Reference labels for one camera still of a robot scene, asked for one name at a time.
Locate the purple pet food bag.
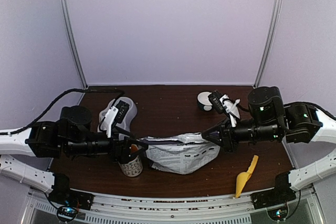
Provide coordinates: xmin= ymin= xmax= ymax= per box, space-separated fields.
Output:
xmin=140 ymin=133 xmax=220 ymax=175

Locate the yellow plastic scoop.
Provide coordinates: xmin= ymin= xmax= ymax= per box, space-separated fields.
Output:
xmin=235 ymin=155 xmax=259 ymax=198

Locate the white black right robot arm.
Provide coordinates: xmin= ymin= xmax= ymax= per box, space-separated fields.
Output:
xmin=202 ymin=86 xmax=335 ymax=152

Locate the right arm base board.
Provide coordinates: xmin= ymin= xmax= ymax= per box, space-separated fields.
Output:
xmin=251 ymin=188 xmax=296 ymax=222

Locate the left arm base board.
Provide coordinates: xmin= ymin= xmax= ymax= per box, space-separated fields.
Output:
xmin=44 ymin=189 xmax=94 ymax=222

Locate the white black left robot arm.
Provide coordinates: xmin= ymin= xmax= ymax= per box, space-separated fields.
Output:
xmin=1 ymin=101 xmax=148 ymax=208

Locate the grey double pet feeder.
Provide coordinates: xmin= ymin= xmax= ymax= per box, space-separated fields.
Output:
xmin=97 ymin=97 xmax=138 ymax=140

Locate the white mug yellow inside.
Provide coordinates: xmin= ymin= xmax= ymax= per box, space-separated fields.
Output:
xmin=118 ymin=144 xmax=143 ymax=177

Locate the dark blue white bowl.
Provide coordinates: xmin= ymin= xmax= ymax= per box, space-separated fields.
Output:
xmin=197 ymin=91 xmax=213 ymax=111

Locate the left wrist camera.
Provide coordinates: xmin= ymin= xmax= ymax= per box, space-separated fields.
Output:
xmin=115 ymin=100 xmax=130 ymax=123

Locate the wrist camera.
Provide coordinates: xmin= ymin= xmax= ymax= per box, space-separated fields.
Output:
xmin=208 ymin=90 xmax=225 ymax=114
xmin=115 ymin=100 xmax=130 ymax=123

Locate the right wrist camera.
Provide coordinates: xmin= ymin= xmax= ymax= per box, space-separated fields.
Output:
xmin=208 ymin=90 xmax=225 ymax=114

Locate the aluminium front rail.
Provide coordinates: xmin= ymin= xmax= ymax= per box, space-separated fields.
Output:
xmin=20 ymin=187 xmax=325 ymax=223

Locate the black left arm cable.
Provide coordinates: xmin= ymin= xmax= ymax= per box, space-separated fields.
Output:
xmin=0 ymin=88 xmax=125 ymax=137

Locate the right aluminium corner post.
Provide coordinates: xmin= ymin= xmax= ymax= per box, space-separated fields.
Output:
xmin=253 ymin=0 xmax=283 ymax=88

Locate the aluminium corner post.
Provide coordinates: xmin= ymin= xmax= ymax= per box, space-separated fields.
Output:
xmin=60 ymin=0 xmax=88 ymax=88
xmin=253 ymin=0 xmax=283 ymax=88

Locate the left aluminium corner post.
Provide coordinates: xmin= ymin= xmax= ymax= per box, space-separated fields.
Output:
xmin=60 ymin=0 xmax=88 ymax=88

